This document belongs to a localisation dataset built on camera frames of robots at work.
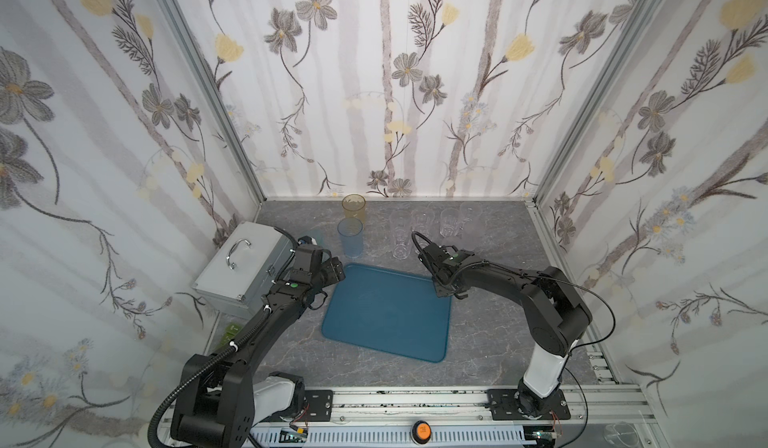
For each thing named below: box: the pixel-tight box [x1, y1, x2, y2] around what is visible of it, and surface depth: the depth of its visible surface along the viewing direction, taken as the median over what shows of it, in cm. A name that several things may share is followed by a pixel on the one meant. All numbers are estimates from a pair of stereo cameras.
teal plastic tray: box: [322, 263, 452, 362], surface depth 90 cm
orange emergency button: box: [411, 420, 432, 445], surface depth 65 cm
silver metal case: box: [192, 220, 295, 320], surface depth 83 cm
